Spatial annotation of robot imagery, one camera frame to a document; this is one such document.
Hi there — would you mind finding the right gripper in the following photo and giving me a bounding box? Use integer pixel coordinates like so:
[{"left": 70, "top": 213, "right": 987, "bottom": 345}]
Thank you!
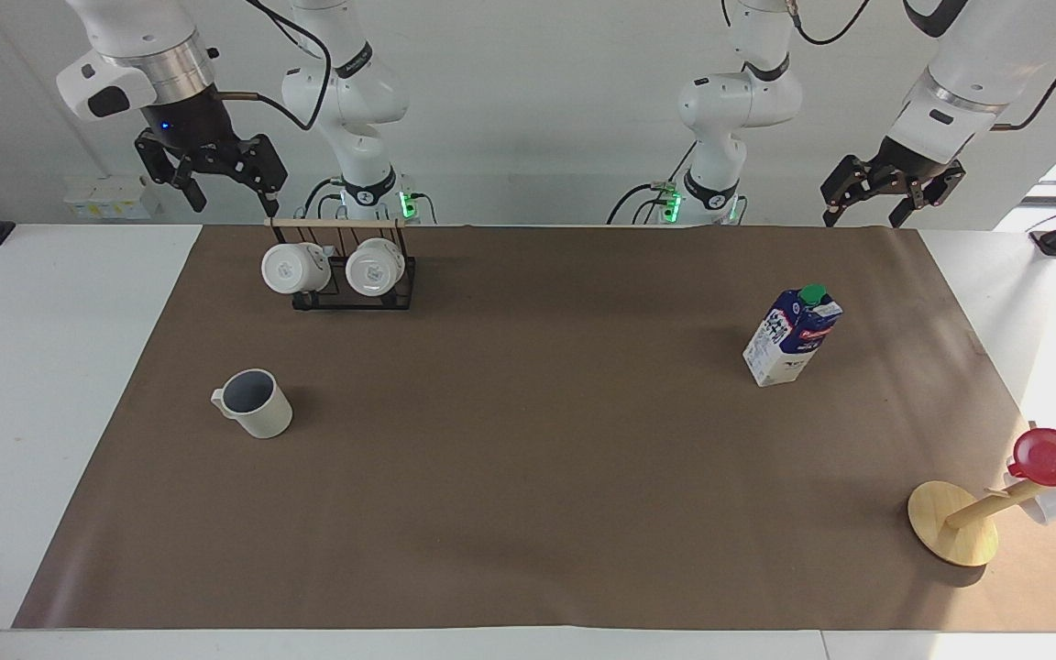
[{"left": 133, "top": 84, "right": 290, "bottom": 219}]

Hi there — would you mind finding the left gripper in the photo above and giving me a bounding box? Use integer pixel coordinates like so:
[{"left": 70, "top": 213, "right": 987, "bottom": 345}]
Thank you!
[{"left": 819, "top": 136, "right": 967, "bottom": 229}]

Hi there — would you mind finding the white cup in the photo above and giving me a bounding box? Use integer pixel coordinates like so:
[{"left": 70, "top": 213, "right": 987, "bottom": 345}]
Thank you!
[
  {"left": 1003, "top": 471, "right": 1056, "bottom": 526},
  {"left": 345, "top": 237, "right": 406, "bottom": 299},
  {"left": 260, "top": 241, "right": 334, "bottom": 297}
]

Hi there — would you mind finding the blue white milk carton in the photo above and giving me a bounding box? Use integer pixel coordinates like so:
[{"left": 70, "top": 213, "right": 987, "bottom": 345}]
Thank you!
[{"left": 742, "top": 283, "right": 844, "bottom": 389}]

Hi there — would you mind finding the black cup rack wooden bar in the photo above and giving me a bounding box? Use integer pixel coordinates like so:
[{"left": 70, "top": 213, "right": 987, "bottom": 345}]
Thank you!
[{"left": 263, "top": 215, "right": 418, "bottom": 312}]

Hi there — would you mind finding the beige cup grey inside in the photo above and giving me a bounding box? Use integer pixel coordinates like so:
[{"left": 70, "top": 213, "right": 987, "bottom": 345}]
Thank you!
[{"left": 209, "top": 368, "right": 294, "bottom": 440}]

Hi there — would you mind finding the wooden mug tree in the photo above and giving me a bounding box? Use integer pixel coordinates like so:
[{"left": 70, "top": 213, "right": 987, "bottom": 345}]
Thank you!
[{"left": 907, "top": 479, "right": 1056, "bottom": 568}]

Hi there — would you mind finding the black cable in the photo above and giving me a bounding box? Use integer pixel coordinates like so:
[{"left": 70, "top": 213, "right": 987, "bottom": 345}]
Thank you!
[
  {"left": 989, "top": 7, "right": 1056, "bottom": 132},
  {"left": 214, "top": 0, "right": 335, "bottom": 132},
  {"left": 792, "top": 0, "right": 872, "bottom": 47},
  {"left": 302, "top": 177, "right": 347, "bottom": 223},
  {"left": 605, "top": 181, "right": 677, "bottom": 226}
]

